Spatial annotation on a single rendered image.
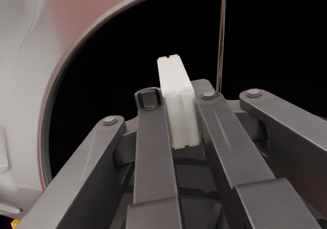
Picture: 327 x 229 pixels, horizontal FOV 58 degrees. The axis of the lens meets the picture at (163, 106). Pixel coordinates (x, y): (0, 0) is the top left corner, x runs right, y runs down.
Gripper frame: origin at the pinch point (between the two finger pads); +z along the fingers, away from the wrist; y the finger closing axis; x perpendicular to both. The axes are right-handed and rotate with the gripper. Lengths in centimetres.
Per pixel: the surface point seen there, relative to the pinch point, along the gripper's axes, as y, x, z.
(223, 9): 14, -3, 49
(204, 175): 1.3, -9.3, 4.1
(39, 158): -30, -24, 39
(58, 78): -18.8, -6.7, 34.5
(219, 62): 12, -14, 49
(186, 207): -0.6, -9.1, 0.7
